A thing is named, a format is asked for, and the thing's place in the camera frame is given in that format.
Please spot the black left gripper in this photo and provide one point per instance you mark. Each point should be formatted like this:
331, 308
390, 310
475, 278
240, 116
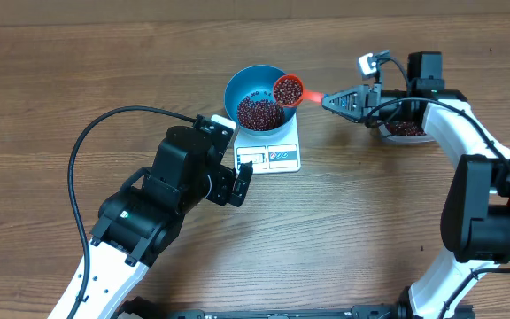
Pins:
225, 178

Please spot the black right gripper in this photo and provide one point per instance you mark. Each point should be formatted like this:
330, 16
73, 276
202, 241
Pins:
367, 97

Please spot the orange scoop with blue handle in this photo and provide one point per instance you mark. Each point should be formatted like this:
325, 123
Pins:
289, 91

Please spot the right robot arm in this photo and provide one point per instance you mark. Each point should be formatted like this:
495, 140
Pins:
475, 221

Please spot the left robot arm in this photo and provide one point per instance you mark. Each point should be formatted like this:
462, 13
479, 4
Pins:
138, 222

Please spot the white digital kitchen scale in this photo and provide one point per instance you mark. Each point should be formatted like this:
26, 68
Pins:
269, 152

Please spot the red beans in bowl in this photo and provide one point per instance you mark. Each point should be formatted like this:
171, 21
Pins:
259, 112

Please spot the clear plastic container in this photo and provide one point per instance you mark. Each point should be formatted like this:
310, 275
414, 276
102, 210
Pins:
404, 139

